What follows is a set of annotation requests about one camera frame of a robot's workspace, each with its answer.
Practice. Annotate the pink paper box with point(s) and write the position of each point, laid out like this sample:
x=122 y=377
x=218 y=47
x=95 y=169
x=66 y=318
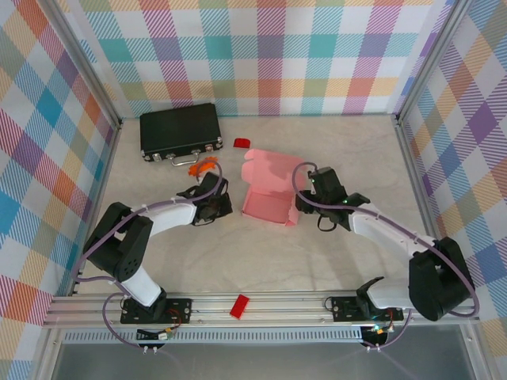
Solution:
x=269 y=178

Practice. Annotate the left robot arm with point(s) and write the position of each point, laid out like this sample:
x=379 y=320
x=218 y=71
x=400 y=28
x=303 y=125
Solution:
x=119 y=253

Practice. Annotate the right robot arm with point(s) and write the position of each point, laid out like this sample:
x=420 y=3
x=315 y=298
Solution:
x=435 y=285

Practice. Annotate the orange toy piece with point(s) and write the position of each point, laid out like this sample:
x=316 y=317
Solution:
x=196 y=169

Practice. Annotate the small curved red block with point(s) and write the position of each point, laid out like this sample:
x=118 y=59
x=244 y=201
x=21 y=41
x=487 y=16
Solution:
x=241 y=143

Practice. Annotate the black carrying case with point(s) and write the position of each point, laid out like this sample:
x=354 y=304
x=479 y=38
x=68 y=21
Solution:
x=178 y=128

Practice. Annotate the flat red block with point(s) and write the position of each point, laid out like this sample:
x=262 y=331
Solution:
x=239 y=306

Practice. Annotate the grey metal sheet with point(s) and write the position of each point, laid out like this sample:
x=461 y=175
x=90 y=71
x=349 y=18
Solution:
x=257 y=360

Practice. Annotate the aluminium side rail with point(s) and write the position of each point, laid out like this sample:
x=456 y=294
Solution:
x=415 y=166
x=107 y=166

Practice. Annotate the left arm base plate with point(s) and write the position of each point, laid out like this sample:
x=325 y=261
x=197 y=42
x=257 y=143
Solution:
x=180 y=310

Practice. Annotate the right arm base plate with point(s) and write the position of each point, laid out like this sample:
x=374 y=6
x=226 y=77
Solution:
x=342 y=308

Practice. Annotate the long aluminium frame rail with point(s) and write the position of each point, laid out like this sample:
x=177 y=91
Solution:
x=277 y=312

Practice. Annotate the aluminium frame post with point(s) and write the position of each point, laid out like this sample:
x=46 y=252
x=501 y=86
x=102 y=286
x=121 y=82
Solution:
x=89 y=67
x=430 y=59

